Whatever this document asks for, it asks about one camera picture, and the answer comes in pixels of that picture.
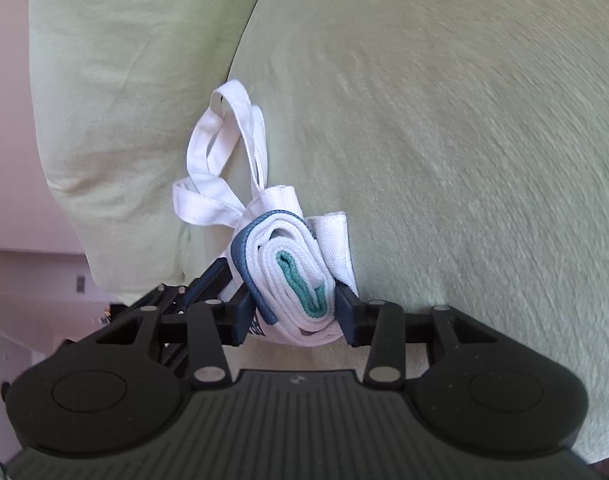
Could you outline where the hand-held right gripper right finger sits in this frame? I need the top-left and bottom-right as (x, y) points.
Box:
(335, 284), (531, 390)

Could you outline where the light green sofa cover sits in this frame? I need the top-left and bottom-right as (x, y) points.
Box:
(28, 0), (609, 467)

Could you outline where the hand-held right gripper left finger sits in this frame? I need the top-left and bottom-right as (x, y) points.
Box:
(64, 287), (258, 390)

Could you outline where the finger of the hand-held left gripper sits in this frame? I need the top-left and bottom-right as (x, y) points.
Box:
(117, 284), (189, 319)
(182, 257), (242, 307)

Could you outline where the white and green shopping bag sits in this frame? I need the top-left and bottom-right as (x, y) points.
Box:
(172, 79), (359, 349)

